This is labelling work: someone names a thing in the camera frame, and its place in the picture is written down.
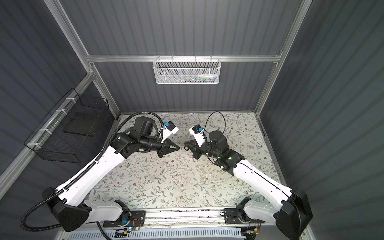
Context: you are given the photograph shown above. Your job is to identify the white wire mesh basket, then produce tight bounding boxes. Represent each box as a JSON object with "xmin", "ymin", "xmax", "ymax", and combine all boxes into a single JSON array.
[{"xmin": 153, "ymin": 59, "xmax": 222, "ymax": 85}]

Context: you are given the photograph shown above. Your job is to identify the white slotted cable duct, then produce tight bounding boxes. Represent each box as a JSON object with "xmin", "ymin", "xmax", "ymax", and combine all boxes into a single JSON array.
[{"xmin": 67, "ymin": 227, "xmax": 247, "ymax": 240}]

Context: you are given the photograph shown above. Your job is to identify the floral patterned table mat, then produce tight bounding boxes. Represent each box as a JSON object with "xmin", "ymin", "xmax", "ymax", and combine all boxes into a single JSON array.
[{"xmin": 87, "ymin": 113, "xmax": 281, "ymax": 209}]

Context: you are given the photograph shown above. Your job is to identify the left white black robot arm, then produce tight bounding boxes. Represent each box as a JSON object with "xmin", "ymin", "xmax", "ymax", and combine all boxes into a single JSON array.
[{"xmin": 44, "ymin": 117, "xmax": 180, "ymax": 232}]

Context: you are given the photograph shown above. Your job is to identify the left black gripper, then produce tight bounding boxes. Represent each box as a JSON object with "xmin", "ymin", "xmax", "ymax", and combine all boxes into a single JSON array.
[{"xmin": 140, "ymin": 136, "xmax": 181, "ymax": 158}]

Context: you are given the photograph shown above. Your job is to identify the black wire mesh basket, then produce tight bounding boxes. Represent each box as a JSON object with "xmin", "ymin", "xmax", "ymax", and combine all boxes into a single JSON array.
[{"xmin": 24, "ymin": 91, "xmax": 110, "ymax": 164}]

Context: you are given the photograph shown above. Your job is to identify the thin black camera cable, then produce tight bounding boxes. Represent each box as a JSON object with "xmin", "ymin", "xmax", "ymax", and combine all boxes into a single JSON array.
[{"xmin": 202, "ymin": 111, "xmax": 227, "ymax": 136}]

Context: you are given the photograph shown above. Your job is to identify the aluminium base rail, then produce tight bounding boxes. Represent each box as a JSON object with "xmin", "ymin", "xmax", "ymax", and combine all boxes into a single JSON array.
[{"xmin": 68, "ymin": 205, "xmax": 271, "ymax": 230}]

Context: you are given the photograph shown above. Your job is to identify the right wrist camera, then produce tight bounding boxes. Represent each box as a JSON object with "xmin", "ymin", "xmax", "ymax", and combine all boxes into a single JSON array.
[{"xmin": 189, "ymin": 125, "xmax": 206, "ymax": 147}]

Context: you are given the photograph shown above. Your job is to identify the markers in white basket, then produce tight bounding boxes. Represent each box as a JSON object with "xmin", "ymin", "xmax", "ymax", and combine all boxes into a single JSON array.
[{"xmin": 176, "ymin": 74, "xmax": 219, "ymax": 84}]

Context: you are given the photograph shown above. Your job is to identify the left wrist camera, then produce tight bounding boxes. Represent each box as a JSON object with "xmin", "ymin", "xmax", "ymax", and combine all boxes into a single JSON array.
[{"xmin": 161, "ymin": 121, "xmax": 179, "ymax": 143}]

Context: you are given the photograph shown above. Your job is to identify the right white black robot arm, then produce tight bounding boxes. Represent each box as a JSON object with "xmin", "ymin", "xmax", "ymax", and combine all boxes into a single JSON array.
[{"xmin": 185, "ymin": 125, "xmax": 313, "ymax": 240}]

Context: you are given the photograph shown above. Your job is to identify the black corrugated cable conduit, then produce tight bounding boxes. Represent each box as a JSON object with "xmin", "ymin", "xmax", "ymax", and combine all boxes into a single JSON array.
[{"xmin": 19, "ymin": 111, "xmax": 164, "ymax": 232}]

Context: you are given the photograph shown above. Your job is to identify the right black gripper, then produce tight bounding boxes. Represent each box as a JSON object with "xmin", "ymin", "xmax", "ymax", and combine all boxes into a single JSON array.
[{"xmin": 184, "ymin": 138, "xmax": 220, "ymax": 160}]

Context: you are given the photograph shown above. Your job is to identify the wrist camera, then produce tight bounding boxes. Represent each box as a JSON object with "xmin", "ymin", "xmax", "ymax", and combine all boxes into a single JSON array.
[
  {"xmin": 189, "ymin": 125, "xmax": 206, "ymax": 147},
  {"xmin": 161, "ymin": 121, "xmax": 179, "ymax": 143}
]

